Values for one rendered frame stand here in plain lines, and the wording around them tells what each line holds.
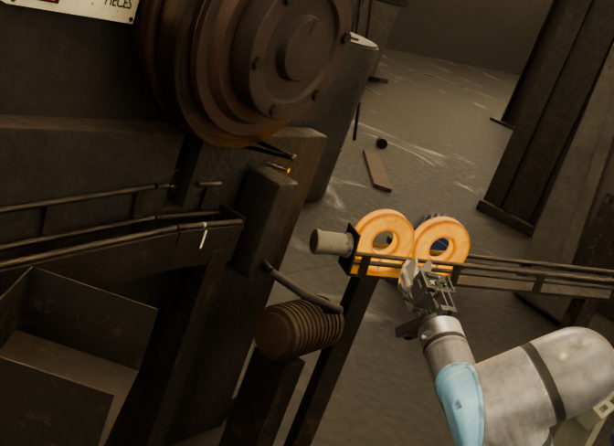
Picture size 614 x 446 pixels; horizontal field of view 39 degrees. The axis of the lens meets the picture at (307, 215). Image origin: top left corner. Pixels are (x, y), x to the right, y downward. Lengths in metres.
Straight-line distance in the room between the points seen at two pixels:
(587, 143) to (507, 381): 3.10
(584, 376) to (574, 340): 0.05
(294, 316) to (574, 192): 2.52
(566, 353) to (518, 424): 0.12
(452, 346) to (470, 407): 0.52
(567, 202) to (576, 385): 3.08
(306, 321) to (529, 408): 0.86
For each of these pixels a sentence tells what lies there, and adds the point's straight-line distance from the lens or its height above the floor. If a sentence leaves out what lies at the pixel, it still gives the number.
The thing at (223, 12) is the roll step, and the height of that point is 1.14.
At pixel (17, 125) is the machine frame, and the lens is 1.48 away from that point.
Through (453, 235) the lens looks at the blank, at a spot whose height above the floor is 0.76.
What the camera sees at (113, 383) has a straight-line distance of 1.35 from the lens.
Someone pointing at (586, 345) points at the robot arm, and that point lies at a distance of 1.25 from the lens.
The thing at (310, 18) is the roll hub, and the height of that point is 1.17.
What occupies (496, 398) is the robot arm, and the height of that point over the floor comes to 0.84.
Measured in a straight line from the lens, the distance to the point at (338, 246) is 2.00.
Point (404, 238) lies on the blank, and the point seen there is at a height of 0.73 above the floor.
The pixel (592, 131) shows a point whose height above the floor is 0.91.
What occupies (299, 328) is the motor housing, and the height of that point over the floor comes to 0.51.
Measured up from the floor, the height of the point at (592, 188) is 0.68.
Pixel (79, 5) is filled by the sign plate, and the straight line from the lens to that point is 1.50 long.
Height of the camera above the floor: 1.32
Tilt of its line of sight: 18 degrees down
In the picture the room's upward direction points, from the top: 20 degrees clockwise
